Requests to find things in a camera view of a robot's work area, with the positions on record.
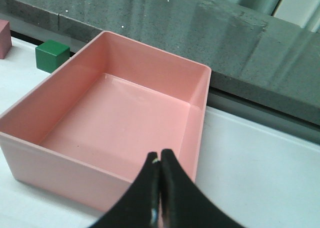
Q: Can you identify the grey stone counter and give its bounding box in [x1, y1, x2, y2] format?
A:
[0, 0, 320, 125]

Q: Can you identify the green cube far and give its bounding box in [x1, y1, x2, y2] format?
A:
[35, 40, 70, 74]

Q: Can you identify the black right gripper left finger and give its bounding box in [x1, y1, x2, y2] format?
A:
[91, 152, 160, 228]

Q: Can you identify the grey-green curtain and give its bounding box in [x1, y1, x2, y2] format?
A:
[226, 0, 320, 33]

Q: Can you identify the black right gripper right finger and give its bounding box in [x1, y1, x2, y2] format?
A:
[160, 149, 243, 228]

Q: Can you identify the pink plastic bin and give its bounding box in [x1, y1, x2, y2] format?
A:
[0, 31, 212, 212]

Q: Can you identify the large pink cube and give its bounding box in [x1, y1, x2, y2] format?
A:
[0, 19, 12, 60]

